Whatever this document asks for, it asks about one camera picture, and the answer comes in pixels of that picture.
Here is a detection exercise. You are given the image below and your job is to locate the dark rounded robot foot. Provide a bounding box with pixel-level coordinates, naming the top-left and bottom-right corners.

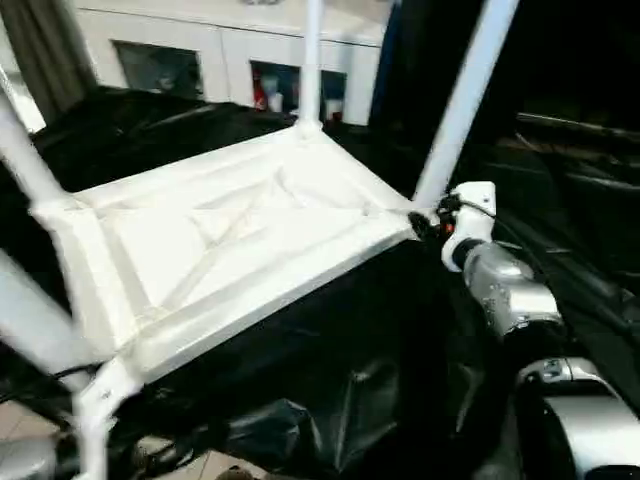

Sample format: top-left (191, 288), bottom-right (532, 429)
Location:
top-left (214, 464), bottom-right (262, 480)

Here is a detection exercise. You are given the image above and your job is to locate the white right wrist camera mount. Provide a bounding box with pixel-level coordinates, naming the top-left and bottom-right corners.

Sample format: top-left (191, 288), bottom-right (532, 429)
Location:
top-left (440, 181), bottom-right (497, 273)

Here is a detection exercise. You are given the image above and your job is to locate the white plastic table top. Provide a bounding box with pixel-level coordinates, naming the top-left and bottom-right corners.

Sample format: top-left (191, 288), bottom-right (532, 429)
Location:
top-left (28, 123), bottom-right (427, 387)

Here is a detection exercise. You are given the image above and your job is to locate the grey-brown curtain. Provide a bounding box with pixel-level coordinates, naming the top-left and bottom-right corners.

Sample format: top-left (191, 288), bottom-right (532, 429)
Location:
top-left (0, 0), bottom-right (97, 122)

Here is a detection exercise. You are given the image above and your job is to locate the dark horizontal metal rail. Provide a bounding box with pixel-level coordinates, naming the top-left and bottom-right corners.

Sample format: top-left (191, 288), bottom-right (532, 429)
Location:
top-left (517, 112), bottom-right (640, 140)

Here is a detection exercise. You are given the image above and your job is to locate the black plastic mat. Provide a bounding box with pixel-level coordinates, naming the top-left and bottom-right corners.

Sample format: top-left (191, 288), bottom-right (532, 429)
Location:
top-left (0, 84), bottom-right (640, 480)

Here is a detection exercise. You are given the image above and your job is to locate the large black box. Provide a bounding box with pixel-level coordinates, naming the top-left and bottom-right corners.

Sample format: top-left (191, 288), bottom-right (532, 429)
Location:
top-left (369, 0), bottom-right (640, 137)

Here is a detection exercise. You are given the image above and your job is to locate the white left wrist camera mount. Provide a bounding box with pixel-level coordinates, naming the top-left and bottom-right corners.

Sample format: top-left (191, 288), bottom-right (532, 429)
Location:
top-left (73, 358), bottom-right (147, 480)

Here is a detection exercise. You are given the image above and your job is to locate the white glass-door cabinet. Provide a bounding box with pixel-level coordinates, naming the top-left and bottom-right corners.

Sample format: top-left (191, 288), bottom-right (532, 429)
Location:
top-left (74, 0), bottom-right (397, 126)

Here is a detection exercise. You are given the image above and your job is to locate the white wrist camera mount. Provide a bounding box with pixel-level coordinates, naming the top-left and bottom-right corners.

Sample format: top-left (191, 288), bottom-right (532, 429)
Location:
top-left (440, 181), bottom-right (497, 273)
top-left (73, 358), bottom-right (147, 480)

